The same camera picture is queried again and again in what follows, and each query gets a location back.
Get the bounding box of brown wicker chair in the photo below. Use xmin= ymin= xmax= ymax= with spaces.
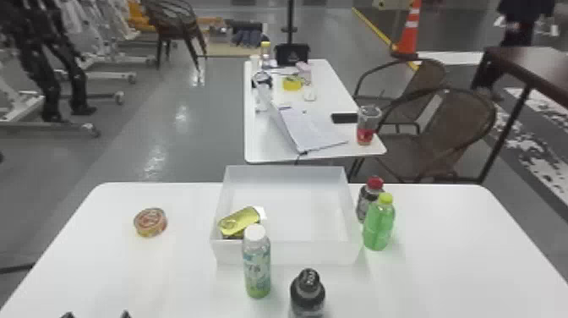
xmin=140 ymin=0 xmax=209 ymax=72
xmin=348 ymin=86 xmax=499 ymax=184
xmin=352 ymin=58 xmax=450 ymax=113

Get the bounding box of white paper stack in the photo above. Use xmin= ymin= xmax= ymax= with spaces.
xmin=267 ymin=102 xmax=350 ymax=156

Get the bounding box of white green bottle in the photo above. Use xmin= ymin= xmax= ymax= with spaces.
xmin=241 ymin=223 xmax=273 ymax=300

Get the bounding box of clear bottle with yellow cap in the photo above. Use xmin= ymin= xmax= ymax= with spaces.
xmin=259 ymin=41 xmax=273 ymax=70

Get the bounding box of orange cone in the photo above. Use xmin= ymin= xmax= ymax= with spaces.
xmin=390 ymin=0 xmax=423 ymax=62

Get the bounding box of grey bottle with red cap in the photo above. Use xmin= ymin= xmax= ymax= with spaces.
xmin=355 ymin=175 xmax=385 ymax=224

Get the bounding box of dark brown side table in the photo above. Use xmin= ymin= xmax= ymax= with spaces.
xmin=470 ymin=45 xmax=568 ymax=185

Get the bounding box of red can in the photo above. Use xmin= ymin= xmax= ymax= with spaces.
xmin=355 ymin=104 xmax=383 ymax=146

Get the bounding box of black phone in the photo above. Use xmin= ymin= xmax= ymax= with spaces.
xmin=330 ymin=112 xmax=359 ymax=125

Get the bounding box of yellow tape roll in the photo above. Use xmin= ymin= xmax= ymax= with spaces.
xmin=281 ymin=74 xmax=308 ymax=92

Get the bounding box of yellow can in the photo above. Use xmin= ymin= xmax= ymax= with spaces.
xmin=216 ymin=206 xmax=262 ymax=240

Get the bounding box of person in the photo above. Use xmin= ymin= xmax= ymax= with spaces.
xmin=494 ymin=0 xmax=558 ymax=48

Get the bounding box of orange can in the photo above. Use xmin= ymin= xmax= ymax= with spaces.
xmin=133 ymin=206 xmax=169 ymax=239

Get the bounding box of clear box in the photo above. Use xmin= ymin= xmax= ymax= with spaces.
xmin=210 ymin=165 xmax=365 ymax=267

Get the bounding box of white side table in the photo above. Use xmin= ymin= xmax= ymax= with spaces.
xmin=242 ymin=58 xmax=389 ymax=179

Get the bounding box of black bottle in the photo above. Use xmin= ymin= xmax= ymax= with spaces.
xmin=288 ymin=267 xmax=327 ymax=318

